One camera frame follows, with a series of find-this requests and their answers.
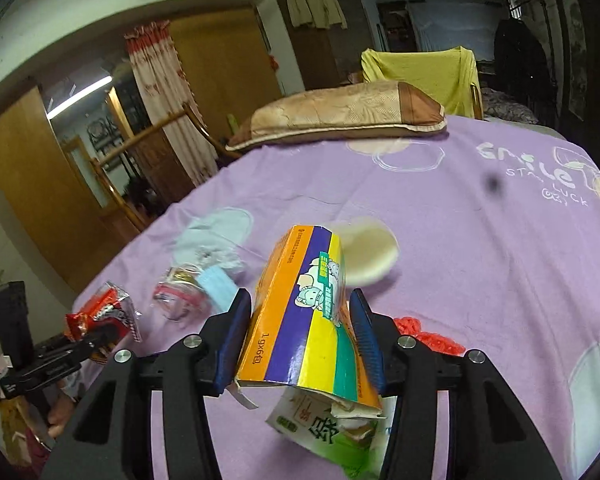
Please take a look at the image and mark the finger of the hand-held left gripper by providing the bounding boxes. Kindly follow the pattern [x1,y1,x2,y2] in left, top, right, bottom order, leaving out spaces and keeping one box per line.
[67,325,123,361]

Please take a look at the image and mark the white hanging sheet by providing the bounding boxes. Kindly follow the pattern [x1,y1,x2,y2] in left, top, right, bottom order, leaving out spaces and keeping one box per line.
[410,2,503,61]

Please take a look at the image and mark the wall scroll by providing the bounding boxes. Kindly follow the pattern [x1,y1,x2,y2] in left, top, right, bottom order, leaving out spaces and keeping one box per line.
[562,0,588,121]

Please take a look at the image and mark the clear plastic wrapper red trim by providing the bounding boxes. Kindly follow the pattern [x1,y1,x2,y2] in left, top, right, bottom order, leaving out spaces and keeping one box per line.
[152,262,216,321]

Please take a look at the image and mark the fluorescent tube light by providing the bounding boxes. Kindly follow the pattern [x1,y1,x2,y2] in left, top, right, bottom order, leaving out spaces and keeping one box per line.
[46,76,113,116]

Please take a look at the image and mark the red mesh net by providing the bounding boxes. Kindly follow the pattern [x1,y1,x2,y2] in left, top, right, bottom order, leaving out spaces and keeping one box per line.
[392,316,467,357]

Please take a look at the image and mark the blue face mask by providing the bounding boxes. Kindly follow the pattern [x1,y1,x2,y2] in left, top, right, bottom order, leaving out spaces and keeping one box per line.
[197,266,243,313]

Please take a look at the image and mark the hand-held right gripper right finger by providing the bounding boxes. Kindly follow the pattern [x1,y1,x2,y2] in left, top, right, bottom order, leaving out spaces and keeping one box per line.
[347,287,563,480]

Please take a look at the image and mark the brown wardrobe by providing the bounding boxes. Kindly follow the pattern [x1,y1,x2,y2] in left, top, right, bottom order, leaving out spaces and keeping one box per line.
[269,0,381,92]

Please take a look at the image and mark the red snack packet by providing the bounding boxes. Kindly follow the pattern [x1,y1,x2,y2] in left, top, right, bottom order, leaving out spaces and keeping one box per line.
[64,280,143,363]

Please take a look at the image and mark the purple printed blanket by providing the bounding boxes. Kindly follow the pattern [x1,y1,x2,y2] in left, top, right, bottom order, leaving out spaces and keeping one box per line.
[72,114,600,480]

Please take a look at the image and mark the wooden armchair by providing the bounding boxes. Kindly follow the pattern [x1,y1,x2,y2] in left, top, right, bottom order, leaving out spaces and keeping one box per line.
[89,102,241,231]

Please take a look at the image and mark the floral bedding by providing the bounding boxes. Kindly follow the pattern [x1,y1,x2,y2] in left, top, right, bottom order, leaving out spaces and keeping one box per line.
[480,87,541,125]

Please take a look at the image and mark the person's left hand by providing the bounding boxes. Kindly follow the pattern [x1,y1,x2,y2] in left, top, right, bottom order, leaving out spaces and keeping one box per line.
[45,387,81,438]

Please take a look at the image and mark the cream round paper disc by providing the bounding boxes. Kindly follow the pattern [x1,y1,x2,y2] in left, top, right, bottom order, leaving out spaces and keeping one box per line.
[337,217,400,291]

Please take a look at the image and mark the brown beige pillow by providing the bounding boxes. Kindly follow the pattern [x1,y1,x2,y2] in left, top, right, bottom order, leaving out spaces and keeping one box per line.
[225,81,448,152]

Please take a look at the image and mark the white red patterned curtain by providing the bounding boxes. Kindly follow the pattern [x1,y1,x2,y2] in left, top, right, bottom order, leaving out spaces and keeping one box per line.
[124,21,220,188]

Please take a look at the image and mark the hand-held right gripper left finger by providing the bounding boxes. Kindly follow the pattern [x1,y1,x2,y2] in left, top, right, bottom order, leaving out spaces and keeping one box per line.
[40,287,253,480]

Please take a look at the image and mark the black rectangular device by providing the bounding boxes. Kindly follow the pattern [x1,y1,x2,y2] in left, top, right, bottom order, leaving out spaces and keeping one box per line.
[0,281,33,361]

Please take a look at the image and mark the colourful striped carton box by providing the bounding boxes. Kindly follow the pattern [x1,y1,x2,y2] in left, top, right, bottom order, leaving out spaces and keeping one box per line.
[234,225,385,418]

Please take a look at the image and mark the green white paper packet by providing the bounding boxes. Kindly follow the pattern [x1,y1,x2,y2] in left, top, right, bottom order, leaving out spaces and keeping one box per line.
[265,390,398,480]

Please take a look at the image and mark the wooden door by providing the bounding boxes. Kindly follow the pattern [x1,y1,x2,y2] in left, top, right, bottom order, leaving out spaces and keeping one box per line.
[170,7,283,161]

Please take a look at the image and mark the yellow cloth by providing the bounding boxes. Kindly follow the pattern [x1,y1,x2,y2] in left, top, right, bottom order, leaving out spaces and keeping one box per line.
[361,46,481,120]

